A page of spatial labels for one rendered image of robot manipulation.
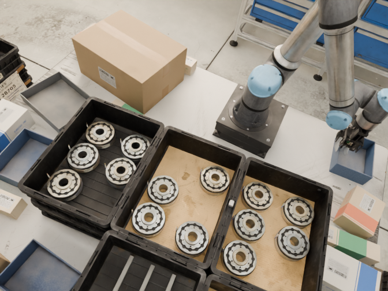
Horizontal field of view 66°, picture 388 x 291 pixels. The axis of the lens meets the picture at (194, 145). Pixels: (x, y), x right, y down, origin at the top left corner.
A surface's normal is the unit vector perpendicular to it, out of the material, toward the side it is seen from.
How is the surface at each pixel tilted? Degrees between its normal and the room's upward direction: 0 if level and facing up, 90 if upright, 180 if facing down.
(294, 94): 0
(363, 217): 0
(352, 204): 0
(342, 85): 79
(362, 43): 90
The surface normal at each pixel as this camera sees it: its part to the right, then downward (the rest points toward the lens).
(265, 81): 0.04, -0.42
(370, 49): -0.44, 0.72
